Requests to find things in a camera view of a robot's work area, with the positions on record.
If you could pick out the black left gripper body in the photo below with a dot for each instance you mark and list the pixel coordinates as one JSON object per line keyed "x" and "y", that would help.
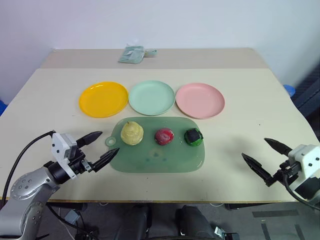
{"x": 79, "y": 163}

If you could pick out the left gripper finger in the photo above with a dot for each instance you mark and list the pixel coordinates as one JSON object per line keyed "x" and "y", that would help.
{"x": 106, "y": 157}
{"x": 88, "y": 138}

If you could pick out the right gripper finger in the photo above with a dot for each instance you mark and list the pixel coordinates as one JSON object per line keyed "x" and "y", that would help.
{"x": 257, "y": 168}
{"x": 278, "y": 145}

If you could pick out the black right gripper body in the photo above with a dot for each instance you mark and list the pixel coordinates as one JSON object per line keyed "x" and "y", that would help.
{"x": 285, "y": 171}

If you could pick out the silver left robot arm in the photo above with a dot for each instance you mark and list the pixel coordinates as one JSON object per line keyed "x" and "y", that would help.
{"x": 25, "y": 187}

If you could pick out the yellow plate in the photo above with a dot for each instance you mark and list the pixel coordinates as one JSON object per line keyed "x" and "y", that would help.
{"x": 103, "y": 99}

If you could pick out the green and black toy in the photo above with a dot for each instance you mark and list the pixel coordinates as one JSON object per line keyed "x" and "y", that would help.
{"x": 193, "y": 137}

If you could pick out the mint green plate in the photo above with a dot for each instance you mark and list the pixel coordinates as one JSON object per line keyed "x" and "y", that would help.
{"x": 151, "y": 98}

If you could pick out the pink plate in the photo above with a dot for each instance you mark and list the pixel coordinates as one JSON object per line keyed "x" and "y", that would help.
{"x": 200, "y": 101}

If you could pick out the yellow pear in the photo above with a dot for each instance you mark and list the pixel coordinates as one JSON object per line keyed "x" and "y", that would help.
{"x": 132, "y": 134}

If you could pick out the translucent green cutting mat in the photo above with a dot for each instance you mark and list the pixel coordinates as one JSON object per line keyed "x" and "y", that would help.
{"x": 160, "y": 160}

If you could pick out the small grey box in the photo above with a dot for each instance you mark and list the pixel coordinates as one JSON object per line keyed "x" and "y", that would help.
{"x": 71, "y": 216}

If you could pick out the blue round object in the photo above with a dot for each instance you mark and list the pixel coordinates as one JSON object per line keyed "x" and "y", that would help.
{"x": 2, "y": 107}
{"x": 289, "y": 90}

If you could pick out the dark ribbed panel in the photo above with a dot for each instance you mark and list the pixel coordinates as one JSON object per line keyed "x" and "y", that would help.
{"x": 308, "y": 92}

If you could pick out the red apple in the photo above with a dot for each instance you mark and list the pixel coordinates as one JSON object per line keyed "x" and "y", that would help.
{"x": 164, "y": 137}

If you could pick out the grey and black device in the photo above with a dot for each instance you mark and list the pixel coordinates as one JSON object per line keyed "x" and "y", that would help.
{"x": 226, "y": 234}

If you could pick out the dark rounded shape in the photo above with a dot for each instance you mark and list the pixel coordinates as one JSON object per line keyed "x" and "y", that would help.
{"x": 193, "y": 221}

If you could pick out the pale green packet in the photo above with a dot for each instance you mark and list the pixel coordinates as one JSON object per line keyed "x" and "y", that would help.
{"x": 131, "y": 55}

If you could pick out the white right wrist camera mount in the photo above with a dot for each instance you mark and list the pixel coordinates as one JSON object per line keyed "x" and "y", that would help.
{"x": 304, "y": 156}

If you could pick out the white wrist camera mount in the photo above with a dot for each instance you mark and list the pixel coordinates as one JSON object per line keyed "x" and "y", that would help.
{"x": 304, "y": 156}
{"x": 58, "y": 148}

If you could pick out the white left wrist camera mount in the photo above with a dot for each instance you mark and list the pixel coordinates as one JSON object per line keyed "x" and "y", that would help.
{"x": 58, "y": 148}

